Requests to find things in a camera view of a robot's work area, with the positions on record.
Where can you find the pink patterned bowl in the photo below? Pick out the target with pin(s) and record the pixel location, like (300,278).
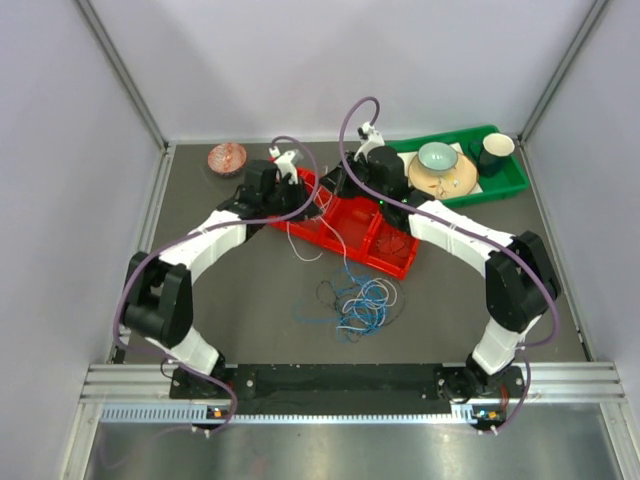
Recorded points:
(227,159)

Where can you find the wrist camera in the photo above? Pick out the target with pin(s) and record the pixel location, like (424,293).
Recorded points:
(370,138)
(286,163)

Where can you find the dark green mug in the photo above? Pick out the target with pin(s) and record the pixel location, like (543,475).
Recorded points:
(490,153)

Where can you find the slotted cable duct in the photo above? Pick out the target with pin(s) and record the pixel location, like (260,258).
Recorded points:
(202,414)

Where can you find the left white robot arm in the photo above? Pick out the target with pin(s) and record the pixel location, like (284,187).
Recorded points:
(158,296)

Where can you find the light blue bowl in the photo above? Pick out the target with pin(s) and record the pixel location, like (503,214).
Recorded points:
(437,156)

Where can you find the tan ceramic plate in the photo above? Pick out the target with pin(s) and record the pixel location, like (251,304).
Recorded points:
(462,180)

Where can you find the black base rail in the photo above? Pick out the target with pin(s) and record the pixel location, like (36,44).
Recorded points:
(336,388)

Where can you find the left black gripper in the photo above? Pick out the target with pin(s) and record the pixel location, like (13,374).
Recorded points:
(298,190)

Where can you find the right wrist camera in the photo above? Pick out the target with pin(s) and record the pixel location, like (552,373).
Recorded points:
(370,138)

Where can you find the red compartment bin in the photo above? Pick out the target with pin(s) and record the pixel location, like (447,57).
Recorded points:
(356,228)

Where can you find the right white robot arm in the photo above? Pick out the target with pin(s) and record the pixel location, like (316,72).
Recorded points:
(521,284)

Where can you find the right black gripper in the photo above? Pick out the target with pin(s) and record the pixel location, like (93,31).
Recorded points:
(338,181)

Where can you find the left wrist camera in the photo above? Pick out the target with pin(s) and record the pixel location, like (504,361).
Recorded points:
(286,163)

